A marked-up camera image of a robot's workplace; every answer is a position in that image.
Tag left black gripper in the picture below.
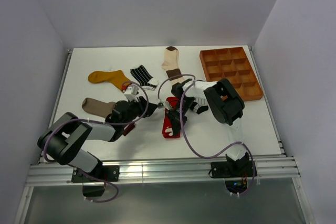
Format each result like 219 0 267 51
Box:
121 96 159 127

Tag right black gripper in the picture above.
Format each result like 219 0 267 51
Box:
165 97 196 137

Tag red christmas sock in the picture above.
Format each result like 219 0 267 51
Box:
162 97 180 139

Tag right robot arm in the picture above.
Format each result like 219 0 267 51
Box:
165 78 251 177

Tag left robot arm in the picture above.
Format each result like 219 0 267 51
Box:
37 97 158 182

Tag taupe sock maroon stripes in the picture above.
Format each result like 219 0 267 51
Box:
81 97 136 137

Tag white black striped sock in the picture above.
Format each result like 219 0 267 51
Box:
190 98 209 114

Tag mustard yellow striped sock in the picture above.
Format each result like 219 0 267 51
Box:
88 70 131 91

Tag navy white striped sock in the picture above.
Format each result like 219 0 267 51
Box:
130 65 159 91

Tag cream brown block sock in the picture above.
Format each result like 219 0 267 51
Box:
162 46 185 86

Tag orange wooden compartment tray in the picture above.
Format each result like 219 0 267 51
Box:
199 47 264 101

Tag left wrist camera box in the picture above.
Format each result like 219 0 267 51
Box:
124 84 139 101

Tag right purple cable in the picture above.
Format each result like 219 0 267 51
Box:
157 73 257 196

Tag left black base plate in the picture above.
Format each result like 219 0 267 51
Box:
71 165 120 183

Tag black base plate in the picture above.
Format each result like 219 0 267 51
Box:
210 161 258 178
71 165 120 183

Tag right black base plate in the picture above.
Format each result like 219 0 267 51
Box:
210 161 258 178

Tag aluminium front rail frame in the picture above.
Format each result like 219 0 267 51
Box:
25 156 300 187

